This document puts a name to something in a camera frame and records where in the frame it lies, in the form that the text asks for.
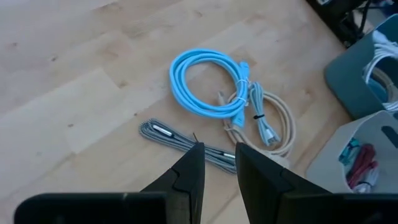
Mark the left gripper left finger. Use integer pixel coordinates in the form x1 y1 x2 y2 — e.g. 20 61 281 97
14 142 206 224

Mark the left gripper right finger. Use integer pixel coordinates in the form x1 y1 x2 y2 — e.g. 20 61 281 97
235 142 398 224

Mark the black white braided cable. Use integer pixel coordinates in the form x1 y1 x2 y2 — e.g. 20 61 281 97
138 118 238 175

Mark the light blue thin cable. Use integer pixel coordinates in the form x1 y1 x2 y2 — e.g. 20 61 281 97
248 81 282 147

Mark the large blue cable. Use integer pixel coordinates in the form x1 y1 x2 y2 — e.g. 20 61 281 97
169 47 251 129

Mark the maroon braided cable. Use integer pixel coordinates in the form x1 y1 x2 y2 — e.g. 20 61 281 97
346 142 379 190

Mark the lilac thin cable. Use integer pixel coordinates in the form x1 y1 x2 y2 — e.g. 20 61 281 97
352 169 380 194

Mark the small blue cable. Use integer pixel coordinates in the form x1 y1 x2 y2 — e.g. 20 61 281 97
366 78 389 103

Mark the white plastic bin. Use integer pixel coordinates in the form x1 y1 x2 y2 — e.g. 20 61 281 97
305 110 398 194

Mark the grey plastic bin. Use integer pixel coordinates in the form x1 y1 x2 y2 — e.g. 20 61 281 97
324 13 398 121

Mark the black table frame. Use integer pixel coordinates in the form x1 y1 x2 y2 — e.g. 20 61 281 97
305 0 379 49

